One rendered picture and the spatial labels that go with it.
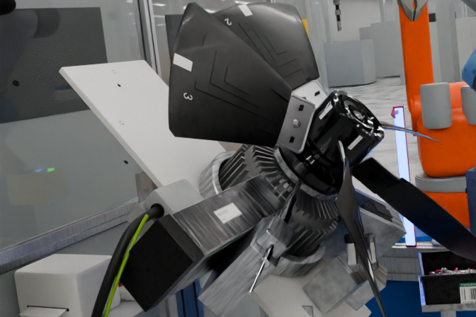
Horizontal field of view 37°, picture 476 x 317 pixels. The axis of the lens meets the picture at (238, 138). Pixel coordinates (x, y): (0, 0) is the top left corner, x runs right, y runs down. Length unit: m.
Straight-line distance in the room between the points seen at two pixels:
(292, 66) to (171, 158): 0.28
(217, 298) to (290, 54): 0.50
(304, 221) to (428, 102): 3.81
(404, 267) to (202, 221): 0.83
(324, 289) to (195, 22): 0.51
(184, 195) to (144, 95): 0.38
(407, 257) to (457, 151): 3.39
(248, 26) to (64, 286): 0.62
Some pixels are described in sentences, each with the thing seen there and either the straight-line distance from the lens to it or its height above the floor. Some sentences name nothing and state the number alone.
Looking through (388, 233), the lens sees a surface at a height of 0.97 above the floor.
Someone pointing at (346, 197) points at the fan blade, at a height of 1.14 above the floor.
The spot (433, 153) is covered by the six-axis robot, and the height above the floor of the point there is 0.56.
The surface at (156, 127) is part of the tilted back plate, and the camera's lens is 1.35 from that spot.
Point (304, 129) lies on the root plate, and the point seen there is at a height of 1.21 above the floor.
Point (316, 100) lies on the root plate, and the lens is 1.29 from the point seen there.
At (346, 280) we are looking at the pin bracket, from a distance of 1.25.
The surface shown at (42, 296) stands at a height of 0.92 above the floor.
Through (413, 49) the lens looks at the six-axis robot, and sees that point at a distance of 5.29.
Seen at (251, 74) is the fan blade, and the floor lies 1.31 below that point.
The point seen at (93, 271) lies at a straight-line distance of 1.47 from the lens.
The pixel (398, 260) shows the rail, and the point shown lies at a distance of 1.74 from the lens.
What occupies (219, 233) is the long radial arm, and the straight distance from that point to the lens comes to 1.01.
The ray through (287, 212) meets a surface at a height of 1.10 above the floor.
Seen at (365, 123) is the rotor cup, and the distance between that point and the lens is 1.24.
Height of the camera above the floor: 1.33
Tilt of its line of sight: 6 degrees down
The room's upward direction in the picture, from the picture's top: 7 degrees counter-clockwise
